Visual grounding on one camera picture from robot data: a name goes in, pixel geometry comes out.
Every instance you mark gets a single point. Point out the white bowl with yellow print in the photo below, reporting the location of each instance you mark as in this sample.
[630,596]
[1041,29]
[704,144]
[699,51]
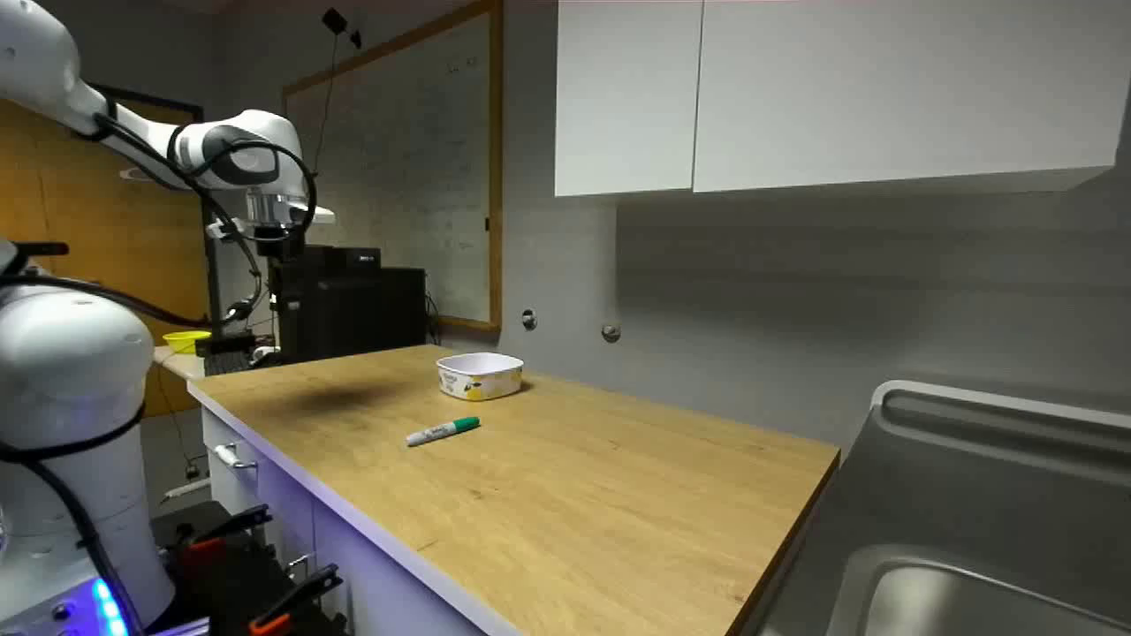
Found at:
[481,377]

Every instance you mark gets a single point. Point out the round metal wall knob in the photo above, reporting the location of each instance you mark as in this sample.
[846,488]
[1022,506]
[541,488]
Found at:
[529,319]
[608,332]

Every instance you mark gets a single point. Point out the stainless steel sink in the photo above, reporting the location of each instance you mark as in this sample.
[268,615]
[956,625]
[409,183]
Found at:
[991,533]

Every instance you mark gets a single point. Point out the wood framed whiteboard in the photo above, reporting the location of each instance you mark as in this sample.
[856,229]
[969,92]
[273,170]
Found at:
[410,165]

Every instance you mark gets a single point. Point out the small black equipment box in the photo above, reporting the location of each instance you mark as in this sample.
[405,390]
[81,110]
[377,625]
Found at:
[346,261]

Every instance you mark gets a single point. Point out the white drawer base cabinet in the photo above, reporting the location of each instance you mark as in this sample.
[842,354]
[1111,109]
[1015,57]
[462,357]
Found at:
[331,553]

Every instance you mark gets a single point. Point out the black orange bar clamp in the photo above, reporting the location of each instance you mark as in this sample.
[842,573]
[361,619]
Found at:
[294,597]
[224,536]

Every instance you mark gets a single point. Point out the white wall cabinet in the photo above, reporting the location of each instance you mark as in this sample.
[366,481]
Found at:
[622,92]
[908,91]

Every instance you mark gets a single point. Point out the brown wooden door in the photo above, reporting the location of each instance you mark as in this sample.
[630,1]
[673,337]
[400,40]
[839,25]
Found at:
[83,223]

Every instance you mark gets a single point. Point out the small black overhead device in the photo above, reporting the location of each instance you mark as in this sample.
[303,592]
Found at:
[337,23]

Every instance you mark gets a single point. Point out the yellow plastic object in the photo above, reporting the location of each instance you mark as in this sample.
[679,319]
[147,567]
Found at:
[185,342]

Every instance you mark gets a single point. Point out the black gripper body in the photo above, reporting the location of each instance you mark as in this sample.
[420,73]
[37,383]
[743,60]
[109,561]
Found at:
[273,278]

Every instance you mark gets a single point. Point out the green capped white marker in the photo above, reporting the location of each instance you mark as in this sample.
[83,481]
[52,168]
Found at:
[443,433]

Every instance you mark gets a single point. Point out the large black equipment box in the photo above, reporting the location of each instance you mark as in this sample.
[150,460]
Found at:
[354,311]

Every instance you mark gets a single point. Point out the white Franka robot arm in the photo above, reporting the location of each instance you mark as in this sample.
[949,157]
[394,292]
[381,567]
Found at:
[59,377]

